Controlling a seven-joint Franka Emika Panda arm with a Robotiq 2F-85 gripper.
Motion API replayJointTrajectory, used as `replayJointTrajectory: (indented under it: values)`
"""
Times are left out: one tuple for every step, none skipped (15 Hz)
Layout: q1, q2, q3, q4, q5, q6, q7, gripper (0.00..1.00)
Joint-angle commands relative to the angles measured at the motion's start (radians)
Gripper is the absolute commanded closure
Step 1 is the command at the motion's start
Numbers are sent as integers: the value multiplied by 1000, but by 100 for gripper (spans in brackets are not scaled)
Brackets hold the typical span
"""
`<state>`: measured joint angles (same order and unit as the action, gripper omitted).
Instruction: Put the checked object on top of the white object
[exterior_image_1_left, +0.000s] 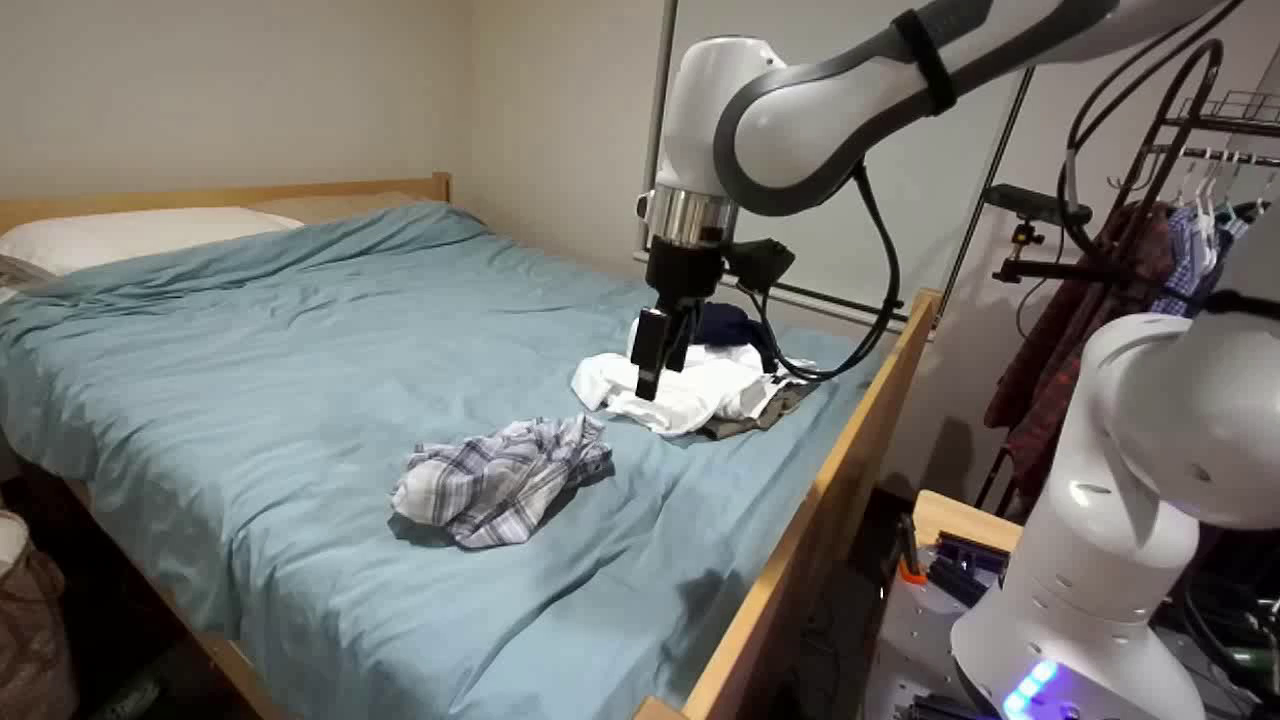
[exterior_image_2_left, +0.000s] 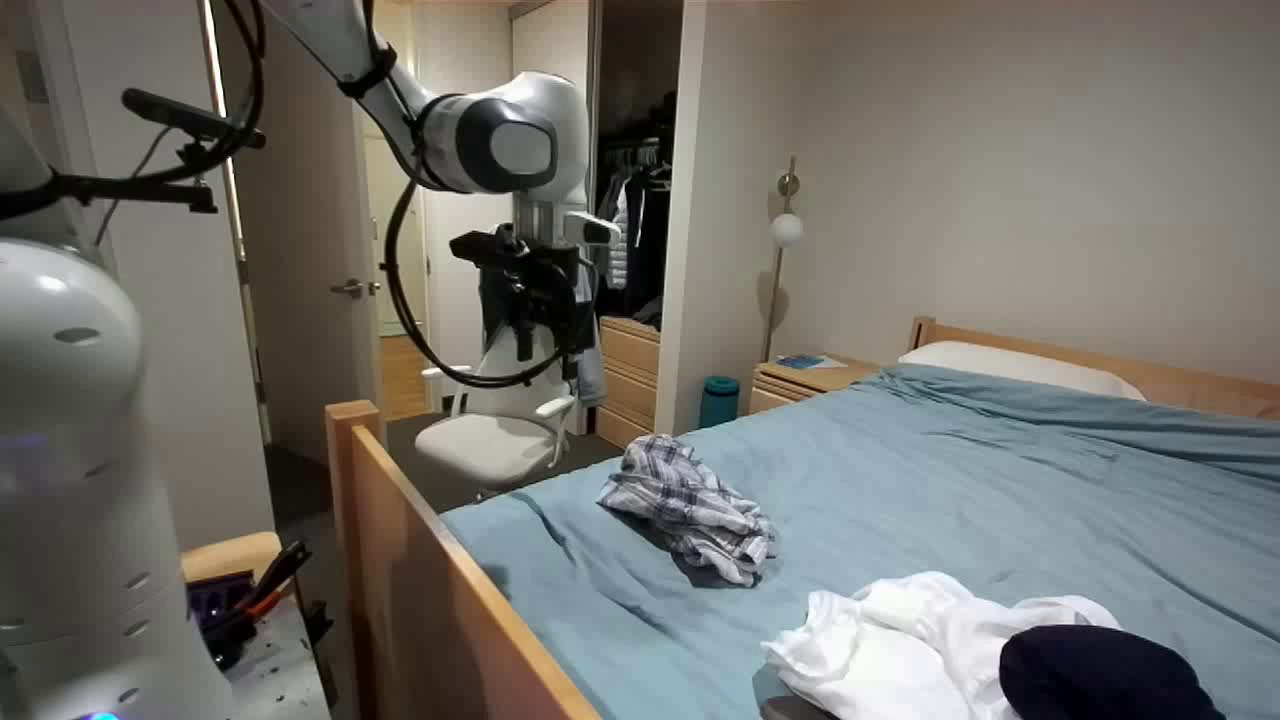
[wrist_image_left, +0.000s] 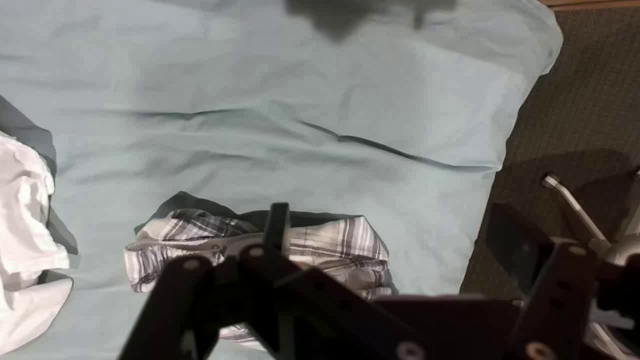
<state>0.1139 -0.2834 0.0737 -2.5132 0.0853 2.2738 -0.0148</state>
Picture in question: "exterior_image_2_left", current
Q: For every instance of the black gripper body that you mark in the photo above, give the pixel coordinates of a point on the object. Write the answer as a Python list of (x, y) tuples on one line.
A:
[(525, 286)]

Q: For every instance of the checked plaid shirt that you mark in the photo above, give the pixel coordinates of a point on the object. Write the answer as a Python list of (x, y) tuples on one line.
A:
[(676, 498)]

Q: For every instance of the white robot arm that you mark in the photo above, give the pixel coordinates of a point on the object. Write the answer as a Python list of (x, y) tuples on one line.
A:
[(95, 596)]

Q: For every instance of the hanging clothes in closet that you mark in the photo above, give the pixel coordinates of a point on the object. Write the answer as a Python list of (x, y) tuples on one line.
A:
[(638, 204)]

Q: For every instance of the white office chair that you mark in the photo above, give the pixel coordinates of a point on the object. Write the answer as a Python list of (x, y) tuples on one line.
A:
[(501, 433)]

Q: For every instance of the wooden dresser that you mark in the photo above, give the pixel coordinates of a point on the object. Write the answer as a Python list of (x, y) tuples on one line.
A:
[(631, 377)]

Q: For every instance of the teal water bottle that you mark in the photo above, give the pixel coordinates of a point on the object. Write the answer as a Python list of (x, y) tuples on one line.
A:
[(718, 403)]

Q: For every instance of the white globe floor lamp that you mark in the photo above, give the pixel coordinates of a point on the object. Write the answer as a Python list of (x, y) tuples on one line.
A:
[(784, 230)]

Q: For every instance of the wooden nightstand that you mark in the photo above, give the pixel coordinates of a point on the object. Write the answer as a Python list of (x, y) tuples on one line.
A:
[(802, 377)]

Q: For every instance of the wooden cart with tools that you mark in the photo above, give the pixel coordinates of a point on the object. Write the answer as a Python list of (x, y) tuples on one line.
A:
[(252, 623)]

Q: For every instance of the white pillow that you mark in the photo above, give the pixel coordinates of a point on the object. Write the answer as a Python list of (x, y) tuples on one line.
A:
[(1022, 364)]

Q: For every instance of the white crumpled cloth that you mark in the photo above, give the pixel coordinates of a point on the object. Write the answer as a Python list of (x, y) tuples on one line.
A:
[(915, 650)]

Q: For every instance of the dark navy cloth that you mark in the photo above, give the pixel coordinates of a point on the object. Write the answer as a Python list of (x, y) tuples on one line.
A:
[(1096, 674)]

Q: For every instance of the blue bed sheet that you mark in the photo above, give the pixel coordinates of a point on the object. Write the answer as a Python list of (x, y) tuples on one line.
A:
[(1164, 519)]

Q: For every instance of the wooden bed frame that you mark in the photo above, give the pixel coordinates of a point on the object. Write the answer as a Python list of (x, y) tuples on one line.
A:
[(443, 642)]

